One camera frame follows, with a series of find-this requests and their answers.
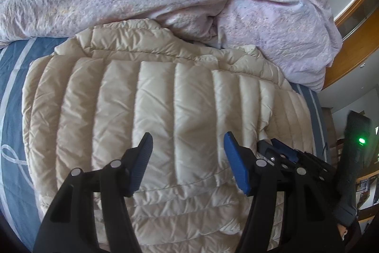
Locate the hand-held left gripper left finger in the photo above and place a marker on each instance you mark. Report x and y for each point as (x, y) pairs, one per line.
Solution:
(141, 165)

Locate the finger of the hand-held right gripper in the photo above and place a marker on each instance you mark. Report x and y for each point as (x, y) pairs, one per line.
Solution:
(318, 167)
(278, 150)

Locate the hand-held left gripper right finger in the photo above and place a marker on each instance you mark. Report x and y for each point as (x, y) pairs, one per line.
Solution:
(237, 165)

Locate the beige down jacket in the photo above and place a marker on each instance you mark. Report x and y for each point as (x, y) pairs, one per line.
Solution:
(165, 110)

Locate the person's right hand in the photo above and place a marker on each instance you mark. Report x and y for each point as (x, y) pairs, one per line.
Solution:
(343, 232)

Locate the cluttered wooden shelf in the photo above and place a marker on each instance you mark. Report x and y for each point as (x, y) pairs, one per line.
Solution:
(368, 184)

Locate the blue striped bed sheet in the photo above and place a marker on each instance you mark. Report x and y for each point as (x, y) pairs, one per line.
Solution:
(11, 99)

